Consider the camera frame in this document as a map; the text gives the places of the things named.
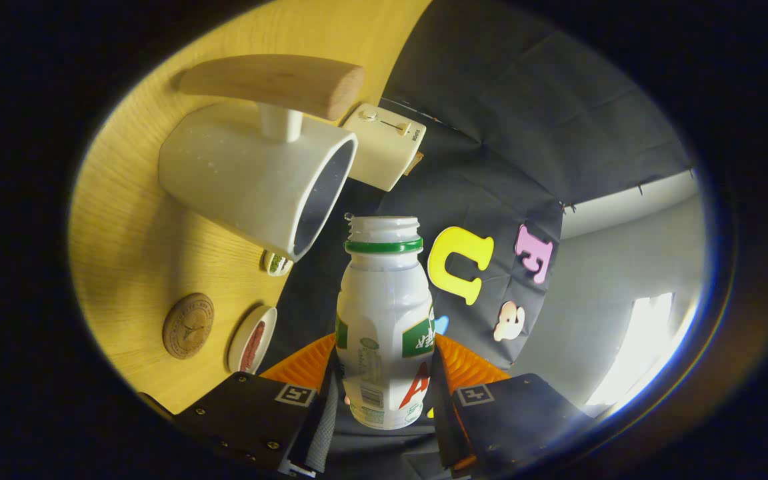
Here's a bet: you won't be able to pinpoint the dark red food pieces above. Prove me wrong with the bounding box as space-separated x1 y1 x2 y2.
240 320 267 373

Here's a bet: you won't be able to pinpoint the ceiling light panel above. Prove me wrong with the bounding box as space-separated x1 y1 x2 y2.
584 292 701 411

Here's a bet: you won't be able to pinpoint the black backdrop cloth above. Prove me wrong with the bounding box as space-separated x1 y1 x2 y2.
261 0 695 374

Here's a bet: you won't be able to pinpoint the white juice bottle green collar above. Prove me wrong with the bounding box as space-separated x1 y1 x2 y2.
335 213 438 431

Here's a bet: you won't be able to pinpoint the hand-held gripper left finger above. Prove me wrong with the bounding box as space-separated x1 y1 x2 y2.
177 333 341 477

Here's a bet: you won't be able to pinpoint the white round plate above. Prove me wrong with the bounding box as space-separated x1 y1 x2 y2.
227 305 279 375

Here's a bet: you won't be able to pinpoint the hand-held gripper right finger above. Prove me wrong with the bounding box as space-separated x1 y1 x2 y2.
432 333 591 477

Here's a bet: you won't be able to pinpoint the white divided bean dish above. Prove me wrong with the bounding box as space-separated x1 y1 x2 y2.
263 250 294 277

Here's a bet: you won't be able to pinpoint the wooden table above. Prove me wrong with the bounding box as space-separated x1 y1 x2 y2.
67 0 435 417

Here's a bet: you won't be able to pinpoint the cream toaster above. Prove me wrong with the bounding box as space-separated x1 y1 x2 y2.
342 103 427 193

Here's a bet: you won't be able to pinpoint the round wooden coaster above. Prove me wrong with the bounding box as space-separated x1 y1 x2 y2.
161 292 215 361

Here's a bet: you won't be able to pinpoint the white cup wooden handle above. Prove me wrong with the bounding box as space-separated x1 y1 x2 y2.
158 54 366 263

